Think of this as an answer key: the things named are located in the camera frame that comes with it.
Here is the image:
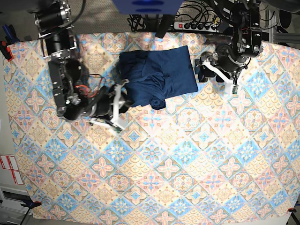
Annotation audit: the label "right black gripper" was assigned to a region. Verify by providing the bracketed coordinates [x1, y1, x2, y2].
[63, 79, 129, 133]

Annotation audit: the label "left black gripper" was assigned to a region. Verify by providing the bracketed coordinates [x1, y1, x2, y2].
[195, 44, 248, 93]

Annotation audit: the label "blue long-sleeve T-shirt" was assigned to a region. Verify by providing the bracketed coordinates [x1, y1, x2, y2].
[118, 46, 198, 110]

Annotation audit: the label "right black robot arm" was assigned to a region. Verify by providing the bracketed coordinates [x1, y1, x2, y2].
[34, 0, 133, 133]

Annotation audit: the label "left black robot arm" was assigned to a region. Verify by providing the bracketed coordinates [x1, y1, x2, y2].
[195, 0, 263, 94]

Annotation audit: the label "white power strip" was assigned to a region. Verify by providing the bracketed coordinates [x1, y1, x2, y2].
[173, 22, 219, 32]

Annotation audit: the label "patterned tablecloth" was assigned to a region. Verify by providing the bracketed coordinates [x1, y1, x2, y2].
[3, 41, 300, 225]

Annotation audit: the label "black round speaker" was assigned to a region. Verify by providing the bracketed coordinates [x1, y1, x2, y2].
[278, 10, 292, 29]

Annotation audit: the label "white red labels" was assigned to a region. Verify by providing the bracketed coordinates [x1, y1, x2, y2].
[0, 154, 24, 185]

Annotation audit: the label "black orange clamp lower-left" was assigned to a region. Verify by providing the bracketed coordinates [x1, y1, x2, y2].
[21, 200, 41, 209]

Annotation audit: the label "blue box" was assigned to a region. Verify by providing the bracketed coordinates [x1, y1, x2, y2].
[112, 0, 184, 15]

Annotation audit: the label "black red table clamp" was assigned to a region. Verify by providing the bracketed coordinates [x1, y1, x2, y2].
[0, 41, 14, 61]

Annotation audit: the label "black orange clamp lower-right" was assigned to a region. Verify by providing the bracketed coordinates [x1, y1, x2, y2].
[288, 208, 297, 213]

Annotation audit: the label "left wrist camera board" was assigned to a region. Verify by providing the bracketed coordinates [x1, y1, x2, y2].
[232, 85, 239, 95]

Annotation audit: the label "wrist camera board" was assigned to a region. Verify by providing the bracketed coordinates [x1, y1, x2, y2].
[232, 85, 239, 95]
[114, 126, 123, 134]

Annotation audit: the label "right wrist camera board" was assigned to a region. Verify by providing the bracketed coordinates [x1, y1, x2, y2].
[114, 126, 123, 134]

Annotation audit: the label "aluminium frame profile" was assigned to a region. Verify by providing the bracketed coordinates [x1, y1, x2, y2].
[265, 9, 300, 44]

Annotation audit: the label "black stand post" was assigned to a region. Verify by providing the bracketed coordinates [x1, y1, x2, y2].
[155, 15, 175, 39]

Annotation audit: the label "black cable bundle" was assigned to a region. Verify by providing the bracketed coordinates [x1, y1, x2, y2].
[127, 14, 162, 32]

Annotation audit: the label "blue handled clamp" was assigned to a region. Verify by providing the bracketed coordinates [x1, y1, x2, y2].
[2, 24, 20, 45]

